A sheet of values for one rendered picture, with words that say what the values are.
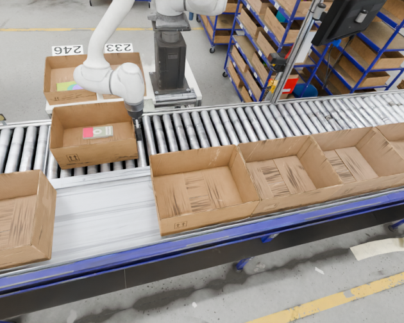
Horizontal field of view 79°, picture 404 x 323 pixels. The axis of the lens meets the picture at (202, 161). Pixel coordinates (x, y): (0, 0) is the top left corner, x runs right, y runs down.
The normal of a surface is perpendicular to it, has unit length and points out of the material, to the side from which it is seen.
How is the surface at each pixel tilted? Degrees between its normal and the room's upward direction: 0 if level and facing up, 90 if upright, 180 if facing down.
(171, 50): 90
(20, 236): 2
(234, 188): 0
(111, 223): 0
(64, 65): 88
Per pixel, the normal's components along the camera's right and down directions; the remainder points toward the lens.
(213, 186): 0.13, -0.59
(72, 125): 0.27, 0.79
